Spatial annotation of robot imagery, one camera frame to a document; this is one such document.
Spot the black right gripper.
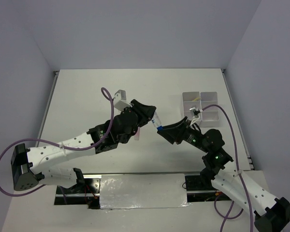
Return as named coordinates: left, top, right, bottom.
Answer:
left=157, top=116, right=209, bottom=152

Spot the blue white glue tube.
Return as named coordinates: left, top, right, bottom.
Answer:
left=151, top=111, right=163, bottom=131

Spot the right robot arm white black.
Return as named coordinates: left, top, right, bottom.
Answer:
left=157, top=117, right=290, bottom=232

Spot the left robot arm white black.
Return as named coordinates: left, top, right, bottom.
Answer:
left=11, top=100, right=156, bottom=193

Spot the purple highlighter marker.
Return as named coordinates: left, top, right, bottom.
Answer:
left=134, top=127, right=140, bottom=141

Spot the white compartment organizer box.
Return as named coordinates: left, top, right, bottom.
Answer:
left=181, top=91, right=219, bottom=128

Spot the silver foil covered panel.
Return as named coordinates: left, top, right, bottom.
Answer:
left=100, top=174, right=189, bottom=209

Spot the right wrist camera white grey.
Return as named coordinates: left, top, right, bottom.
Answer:
left=189, top=107, right=203, bottom=126

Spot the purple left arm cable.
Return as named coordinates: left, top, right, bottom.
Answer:
left=0, top=87, right=116, bottom=197

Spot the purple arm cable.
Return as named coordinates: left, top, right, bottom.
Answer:
left=200, top=104, right=254, bottom=232
left=0, top=87, right=116, bottom=197

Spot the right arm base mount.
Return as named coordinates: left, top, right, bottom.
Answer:
left=182, top=175, right=230, bottom=203

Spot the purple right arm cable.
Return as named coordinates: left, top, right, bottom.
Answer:
left=200, top=104, right=254, bottom=232

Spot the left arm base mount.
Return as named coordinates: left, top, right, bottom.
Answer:
left=54, top=177, right=101, bottom=209

